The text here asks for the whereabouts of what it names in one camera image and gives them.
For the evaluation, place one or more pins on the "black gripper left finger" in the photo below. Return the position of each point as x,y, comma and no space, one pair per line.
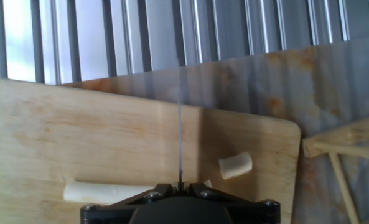
122,207

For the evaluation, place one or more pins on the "white scallion stalk piece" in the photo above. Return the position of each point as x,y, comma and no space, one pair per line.
103,192

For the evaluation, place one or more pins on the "steel cleaver knife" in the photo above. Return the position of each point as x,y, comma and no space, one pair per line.
180,140

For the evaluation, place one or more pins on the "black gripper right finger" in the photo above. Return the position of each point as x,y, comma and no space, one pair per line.
243,208

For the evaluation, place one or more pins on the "wooden cutting board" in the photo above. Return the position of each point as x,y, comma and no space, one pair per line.
78,133

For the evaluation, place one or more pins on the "short cut scallion piece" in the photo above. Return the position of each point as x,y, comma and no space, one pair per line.
235,165

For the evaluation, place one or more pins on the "wooden peg knife rack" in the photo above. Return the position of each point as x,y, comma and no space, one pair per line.
324,146

